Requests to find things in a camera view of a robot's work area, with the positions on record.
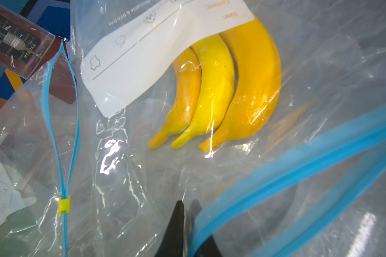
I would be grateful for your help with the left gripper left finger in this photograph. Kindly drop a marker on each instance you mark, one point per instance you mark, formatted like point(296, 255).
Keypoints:
point(172, 243)

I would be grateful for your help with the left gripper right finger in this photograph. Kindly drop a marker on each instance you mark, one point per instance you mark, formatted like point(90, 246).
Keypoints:
point(209, 248)

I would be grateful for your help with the clear zip-top bag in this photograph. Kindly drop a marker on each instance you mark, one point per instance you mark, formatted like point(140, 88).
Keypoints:
point(310, 183)
point(39, 143)

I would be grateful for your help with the yellow banana bunch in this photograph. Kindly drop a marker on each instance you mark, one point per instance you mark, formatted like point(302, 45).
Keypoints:
point(227, 86)

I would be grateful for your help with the brown wooden metronome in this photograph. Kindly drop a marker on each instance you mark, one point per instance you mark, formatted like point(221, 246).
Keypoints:
point(31, 33)

